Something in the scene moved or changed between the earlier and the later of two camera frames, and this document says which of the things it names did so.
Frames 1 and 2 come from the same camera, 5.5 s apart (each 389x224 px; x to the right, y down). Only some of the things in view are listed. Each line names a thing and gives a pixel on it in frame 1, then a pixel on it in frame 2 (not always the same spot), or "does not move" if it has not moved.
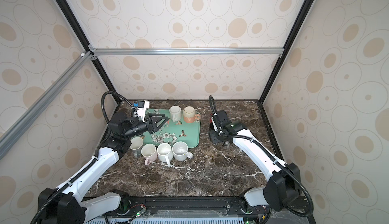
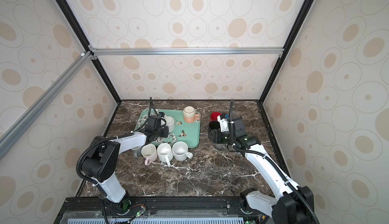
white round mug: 164,153 does not move
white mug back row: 175,113 to 170,122
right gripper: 213,138 does not move
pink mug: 149,152 does not move
